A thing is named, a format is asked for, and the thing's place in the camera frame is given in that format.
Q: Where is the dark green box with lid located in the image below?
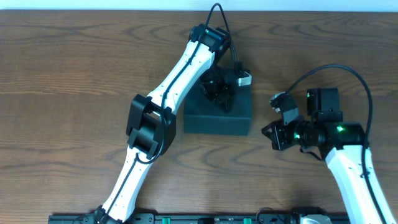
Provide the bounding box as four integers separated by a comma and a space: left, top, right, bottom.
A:
183, 79, 252, 136

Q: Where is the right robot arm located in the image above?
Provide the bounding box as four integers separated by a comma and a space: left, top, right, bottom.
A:
262, 88, 396, 223

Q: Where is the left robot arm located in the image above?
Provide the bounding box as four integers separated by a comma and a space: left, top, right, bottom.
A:
94, 24, 234, 223

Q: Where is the black mounting rail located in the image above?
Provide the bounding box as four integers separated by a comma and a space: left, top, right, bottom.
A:
48, 213, 292, 224

